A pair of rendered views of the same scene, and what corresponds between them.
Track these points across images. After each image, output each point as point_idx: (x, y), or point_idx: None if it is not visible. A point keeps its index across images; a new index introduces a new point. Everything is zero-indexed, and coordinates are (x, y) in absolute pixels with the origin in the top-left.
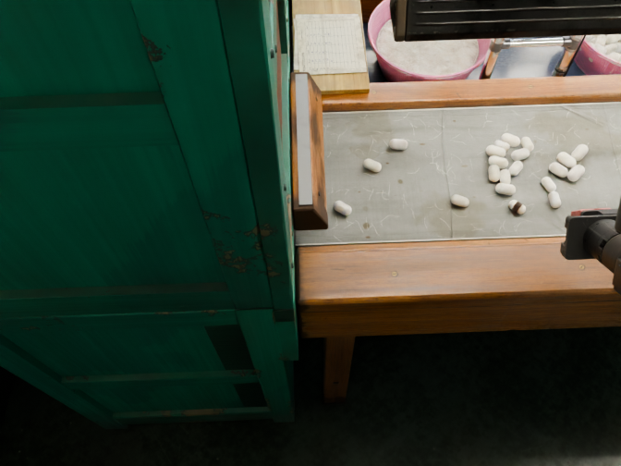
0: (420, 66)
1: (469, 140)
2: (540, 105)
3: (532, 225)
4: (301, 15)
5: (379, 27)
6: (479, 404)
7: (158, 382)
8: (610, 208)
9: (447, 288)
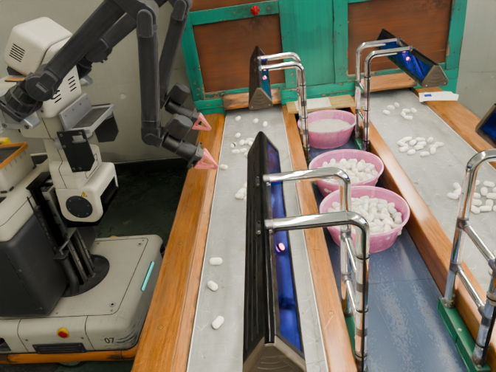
0: (311, 127)
1: (269, 137)
2: (288, 150)
3: (226, 150)
4: (328, 97)
5: (335, 119)
6: None
7: None
8: (199, 116)
9: (201, 132)
